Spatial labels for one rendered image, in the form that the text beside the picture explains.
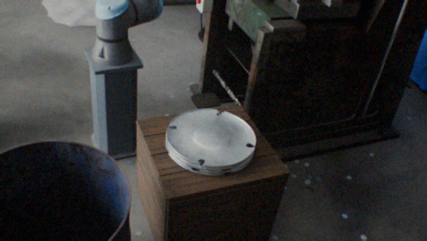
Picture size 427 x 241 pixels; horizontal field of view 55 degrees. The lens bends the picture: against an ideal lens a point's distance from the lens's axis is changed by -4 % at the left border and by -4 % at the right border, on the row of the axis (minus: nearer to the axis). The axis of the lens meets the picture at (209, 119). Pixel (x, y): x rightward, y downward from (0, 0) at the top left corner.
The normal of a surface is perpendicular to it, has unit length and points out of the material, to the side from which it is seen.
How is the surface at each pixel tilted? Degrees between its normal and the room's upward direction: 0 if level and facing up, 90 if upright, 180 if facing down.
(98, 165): 88
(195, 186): 0
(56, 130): 0
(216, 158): 0
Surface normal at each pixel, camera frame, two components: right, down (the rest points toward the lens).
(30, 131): 0.11, -0.79
